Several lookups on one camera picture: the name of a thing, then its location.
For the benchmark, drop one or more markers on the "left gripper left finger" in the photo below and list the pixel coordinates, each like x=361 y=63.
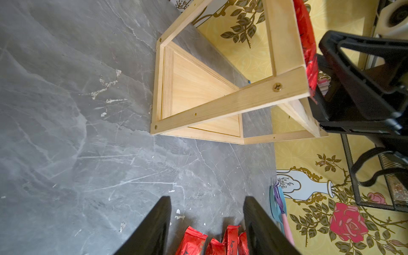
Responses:
x=150 y=237

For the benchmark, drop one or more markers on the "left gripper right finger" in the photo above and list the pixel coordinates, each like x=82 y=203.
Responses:
x=264 y=237

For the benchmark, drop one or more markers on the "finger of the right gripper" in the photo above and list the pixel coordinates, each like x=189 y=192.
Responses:
x=363 y=102

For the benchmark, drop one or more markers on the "red tea bag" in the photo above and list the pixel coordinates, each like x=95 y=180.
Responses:
x=243 y=244
x=309 y=46
x=231 y=239
x=215 y=247
x=192 y=243

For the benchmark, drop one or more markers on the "wooden two-tier shelf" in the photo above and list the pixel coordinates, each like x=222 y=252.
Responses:
x=191 y=100

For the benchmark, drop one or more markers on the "purple pink garden fork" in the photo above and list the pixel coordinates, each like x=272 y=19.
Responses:
x=282 y=208

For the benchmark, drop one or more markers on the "black wire wall basket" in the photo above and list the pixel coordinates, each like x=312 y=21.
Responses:
x=393 y=168

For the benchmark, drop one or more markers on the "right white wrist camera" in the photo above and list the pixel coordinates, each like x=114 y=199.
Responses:
x=393 y=21

